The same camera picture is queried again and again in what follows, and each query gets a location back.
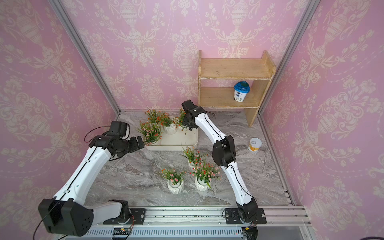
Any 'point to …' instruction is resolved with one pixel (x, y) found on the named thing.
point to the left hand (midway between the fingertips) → (138, 146)
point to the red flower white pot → (164, 119)
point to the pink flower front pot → (175, 182)
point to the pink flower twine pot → (150, 133)
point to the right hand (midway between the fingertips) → (188, 123)
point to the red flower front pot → (204, 174)
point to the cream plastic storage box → (176, 141)
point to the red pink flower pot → (194, 156)
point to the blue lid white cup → (241, 88)
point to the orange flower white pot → (152, 114)
